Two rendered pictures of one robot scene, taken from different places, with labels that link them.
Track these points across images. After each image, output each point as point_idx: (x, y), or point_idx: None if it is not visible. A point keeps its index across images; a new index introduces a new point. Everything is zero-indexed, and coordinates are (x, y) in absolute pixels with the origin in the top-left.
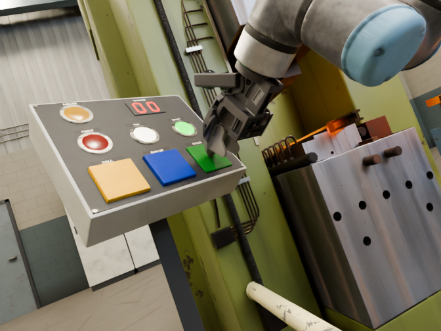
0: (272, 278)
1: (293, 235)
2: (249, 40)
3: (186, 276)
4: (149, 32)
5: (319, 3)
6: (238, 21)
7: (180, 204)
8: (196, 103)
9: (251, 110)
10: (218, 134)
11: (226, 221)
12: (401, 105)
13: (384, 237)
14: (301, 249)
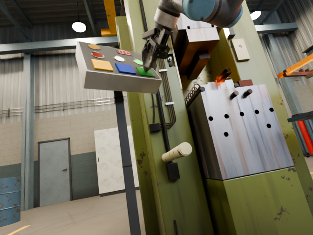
0: None
1: (194, 139)
2: (157, 10)
3: (125, 124)
4: (138, 33)
5: None
6: (177, 27)
7: (126, 86)
8: None
9: (158, 42)
10: (147, 57)
11: (158, 121)
12: (269, 82)
13: (237, 134)
14: (197, 146)
